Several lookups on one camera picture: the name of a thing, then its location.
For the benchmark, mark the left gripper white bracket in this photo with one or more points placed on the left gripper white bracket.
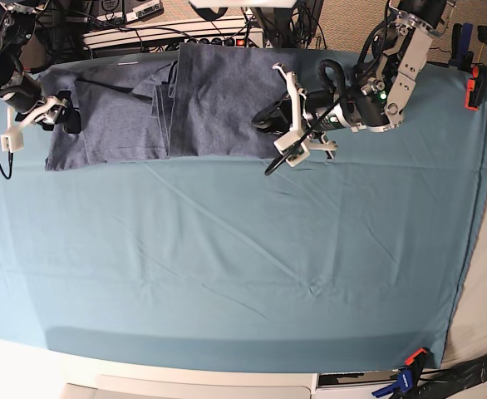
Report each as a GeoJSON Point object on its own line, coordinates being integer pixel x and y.
{"type": "Point", "coordinates": [311, 113]}

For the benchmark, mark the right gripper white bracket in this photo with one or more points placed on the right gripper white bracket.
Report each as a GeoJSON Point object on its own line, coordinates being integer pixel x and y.
{"type": "Point", "coordinates": [48, 113]}

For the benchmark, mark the blue-grey heathered T-shirt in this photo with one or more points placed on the blue-grey heathered T-shirt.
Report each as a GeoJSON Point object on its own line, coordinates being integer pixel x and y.
{"type": "Point", "coordinates": [200, 101]}

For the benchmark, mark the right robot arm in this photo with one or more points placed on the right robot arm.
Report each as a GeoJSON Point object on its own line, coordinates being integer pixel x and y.
{"type": "Point", "coordinates": [23, 94]}

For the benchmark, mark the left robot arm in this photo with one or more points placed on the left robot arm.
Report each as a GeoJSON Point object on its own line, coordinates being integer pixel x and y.
{"type": "Point", "coordinates": [373, 97]}

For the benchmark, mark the white power strip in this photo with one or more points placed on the white power strip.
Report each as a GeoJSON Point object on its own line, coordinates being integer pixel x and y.
{"type": "Point", "coordinates": [231, 32]}

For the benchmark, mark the teal table cloth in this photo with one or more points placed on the teal table cloth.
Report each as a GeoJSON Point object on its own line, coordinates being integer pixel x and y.
{"type": "Point", "coordinates": [206, 263]}

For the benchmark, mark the blue black clamp top right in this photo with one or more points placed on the blue black clamp top right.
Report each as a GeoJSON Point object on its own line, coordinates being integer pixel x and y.
{"type": "Point", "coordinates": [461, 57]}

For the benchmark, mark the orange black clamp top right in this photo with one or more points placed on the orange black clamp top right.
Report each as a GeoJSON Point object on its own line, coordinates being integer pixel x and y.
{"type": "Point", "coordinates": [476, 87]}

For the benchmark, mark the orange blue clamp bottom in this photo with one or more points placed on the orange blue clamp bottom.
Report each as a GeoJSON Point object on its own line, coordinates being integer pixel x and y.
{"type": "Point", "coordinates": [407, 378]}

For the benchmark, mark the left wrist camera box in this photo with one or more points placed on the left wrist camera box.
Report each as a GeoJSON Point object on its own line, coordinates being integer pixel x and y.
{"type": "Point", "coordinates": [290, 149]}

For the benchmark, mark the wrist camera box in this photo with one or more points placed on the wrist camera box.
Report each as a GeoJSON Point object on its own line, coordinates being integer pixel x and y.
{"type": "Point", "coordinates": [12, 141]}
{"type": "Point", "coordinates": [290, 149]}

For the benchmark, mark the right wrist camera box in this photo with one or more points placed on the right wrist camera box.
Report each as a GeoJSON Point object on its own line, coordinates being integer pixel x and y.
{"type": "Point", "coordinates": [12, 141]}

